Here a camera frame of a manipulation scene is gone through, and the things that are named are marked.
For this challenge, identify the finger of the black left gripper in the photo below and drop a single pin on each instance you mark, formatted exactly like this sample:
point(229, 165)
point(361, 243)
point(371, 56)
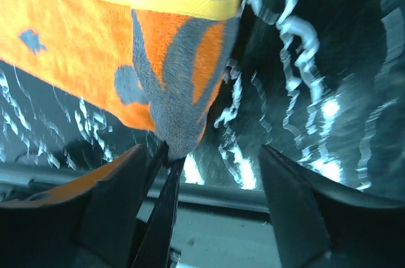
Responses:
point(151, 242)

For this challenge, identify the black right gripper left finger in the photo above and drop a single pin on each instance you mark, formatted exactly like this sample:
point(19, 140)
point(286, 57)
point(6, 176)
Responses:
point(87, 222)

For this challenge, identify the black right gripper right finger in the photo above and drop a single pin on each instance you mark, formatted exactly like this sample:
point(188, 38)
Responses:
point(320, 223)

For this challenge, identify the orange and grey towel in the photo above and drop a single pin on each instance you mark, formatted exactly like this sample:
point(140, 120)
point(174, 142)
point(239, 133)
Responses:
point(155, 64)

